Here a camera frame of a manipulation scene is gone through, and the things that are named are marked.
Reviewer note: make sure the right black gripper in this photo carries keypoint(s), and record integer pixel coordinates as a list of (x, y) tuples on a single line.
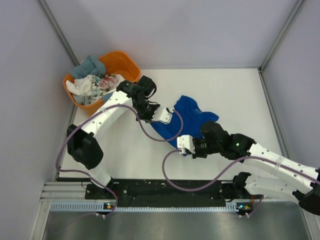
[(197, 154)]

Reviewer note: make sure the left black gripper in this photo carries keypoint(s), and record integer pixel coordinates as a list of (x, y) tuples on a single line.
[(148, 118)]

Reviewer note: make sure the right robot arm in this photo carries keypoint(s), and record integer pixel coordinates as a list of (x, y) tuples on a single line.
[(290, 181)]

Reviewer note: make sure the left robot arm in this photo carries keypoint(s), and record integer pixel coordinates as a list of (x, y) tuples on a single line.
[(84, 146)]

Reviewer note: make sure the orange plastic laundry basket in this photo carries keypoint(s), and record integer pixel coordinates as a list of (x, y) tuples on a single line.
[(116, 62)]

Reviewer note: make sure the grey-blue t shirt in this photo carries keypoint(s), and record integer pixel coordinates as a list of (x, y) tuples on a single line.
[(90, 66)]

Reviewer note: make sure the white t shirt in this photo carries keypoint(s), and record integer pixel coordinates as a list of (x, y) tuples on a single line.
[(80, 87)]

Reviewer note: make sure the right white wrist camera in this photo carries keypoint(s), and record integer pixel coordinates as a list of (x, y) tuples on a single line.
[(185, 144)]

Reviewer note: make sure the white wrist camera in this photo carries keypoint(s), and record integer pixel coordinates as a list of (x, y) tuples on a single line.
[(185, 144), (163, 115)]

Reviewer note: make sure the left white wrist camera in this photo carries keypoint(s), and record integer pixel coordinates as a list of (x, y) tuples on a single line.
[(163, 115)]

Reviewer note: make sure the grey slotted cable duct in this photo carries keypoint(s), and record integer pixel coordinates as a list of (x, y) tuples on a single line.
[(69, 206)]

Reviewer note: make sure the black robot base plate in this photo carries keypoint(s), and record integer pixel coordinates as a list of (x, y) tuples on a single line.
[(160, 194)]

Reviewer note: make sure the left aluminium frame post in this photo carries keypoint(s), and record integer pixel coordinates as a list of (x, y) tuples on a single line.
[(58, 31)]

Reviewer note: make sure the aluminium frame post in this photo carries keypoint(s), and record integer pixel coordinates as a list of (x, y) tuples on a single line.
[(58, 31), (298, 6)]

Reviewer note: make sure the right aluminium frame post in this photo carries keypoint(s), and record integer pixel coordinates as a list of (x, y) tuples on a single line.
[(298, 6)]

